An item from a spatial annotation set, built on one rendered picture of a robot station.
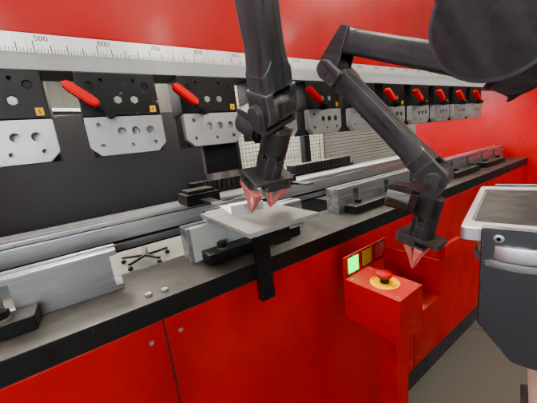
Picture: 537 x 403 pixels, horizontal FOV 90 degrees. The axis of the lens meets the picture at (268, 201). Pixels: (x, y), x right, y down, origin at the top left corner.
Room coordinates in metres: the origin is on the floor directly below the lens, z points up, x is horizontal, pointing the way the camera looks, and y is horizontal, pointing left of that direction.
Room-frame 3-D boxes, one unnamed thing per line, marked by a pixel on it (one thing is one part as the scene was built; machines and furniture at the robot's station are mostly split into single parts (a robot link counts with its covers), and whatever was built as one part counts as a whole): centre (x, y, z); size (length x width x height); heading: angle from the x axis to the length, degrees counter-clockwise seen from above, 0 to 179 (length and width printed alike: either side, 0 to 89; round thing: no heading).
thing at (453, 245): (1.19, -0.83, 0.59); 0.15 x 0.02 x 0.07; 123
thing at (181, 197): (0.90, 0.21, 1.01); 0.26 x 0.12 x 0.05; 33
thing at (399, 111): (1.18, -0.54, 1.26); 0.15 x 0.09 x 0.17; 123
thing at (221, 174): (0.77, 0.12, 1.13); 0.10 x 0.02 x 0.10; 123
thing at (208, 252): (0.74, 0.05, 0.89); 0.30 x 0.05 x 0.03; 123
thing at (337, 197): (1.45, -0.94, 0.92); 1.68 x 0.06 x 0.10; 123
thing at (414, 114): (1.29, -0.70, 1.26); 0.15 x 0.09 x 0.17; 123
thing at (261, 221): (0.64, 0.04, 1.00); 0.26 x 0.18 x 0.01; 33
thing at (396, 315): (0.67, -0.31, 0.75); 0.20 x 0.16 x 0.18; 124
